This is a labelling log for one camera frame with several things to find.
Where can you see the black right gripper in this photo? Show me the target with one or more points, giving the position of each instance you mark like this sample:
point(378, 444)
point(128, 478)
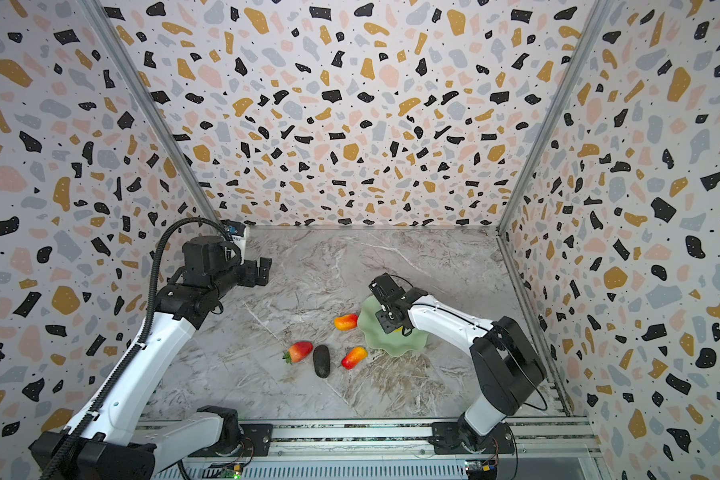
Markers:
point(387, 303)

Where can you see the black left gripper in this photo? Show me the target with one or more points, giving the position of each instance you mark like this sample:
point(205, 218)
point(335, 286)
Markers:
point(251, 277)

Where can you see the red yellow fake mango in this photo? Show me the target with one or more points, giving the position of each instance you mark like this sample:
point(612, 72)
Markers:
point(346, 322)

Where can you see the fake red strawberry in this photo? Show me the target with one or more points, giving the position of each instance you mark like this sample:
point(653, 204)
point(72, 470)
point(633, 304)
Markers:
point(298, 352)

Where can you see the dark fake avocado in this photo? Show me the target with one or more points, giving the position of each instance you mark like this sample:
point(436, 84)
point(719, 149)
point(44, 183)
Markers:
point(322, 361)

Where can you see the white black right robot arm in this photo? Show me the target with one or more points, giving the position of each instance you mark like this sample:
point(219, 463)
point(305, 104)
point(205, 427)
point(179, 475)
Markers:
point(507, 366)

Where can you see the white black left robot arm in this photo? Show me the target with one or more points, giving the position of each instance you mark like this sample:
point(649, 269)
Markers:
point(101, 441)

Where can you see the green wavy fruit bowl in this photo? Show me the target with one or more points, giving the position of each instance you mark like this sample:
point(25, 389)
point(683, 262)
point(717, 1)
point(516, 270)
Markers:
point(395, 344)

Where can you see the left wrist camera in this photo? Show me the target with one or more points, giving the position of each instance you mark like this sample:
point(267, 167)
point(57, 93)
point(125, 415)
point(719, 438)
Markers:
point(237, 232)

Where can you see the white slotted cable duct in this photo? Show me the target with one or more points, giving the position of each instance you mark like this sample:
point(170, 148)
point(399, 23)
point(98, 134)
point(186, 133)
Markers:
point(383, 469)

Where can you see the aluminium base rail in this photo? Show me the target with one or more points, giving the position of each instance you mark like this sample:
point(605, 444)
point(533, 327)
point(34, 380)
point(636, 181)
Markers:
point(418, 438)

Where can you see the aluminium corner post left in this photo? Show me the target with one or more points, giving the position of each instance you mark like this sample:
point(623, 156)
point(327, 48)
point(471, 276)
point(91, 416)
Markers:
point(94, 13)

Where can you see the aluminium corner post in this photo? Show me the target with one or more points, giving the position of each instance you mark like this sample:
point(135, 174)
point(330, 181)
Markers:
point(592, 26)
point(94, 13)

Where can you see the aluminium corner post right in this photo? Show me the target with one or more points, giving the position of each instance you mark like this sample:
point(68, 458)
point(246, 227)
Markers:
point(592, 26)

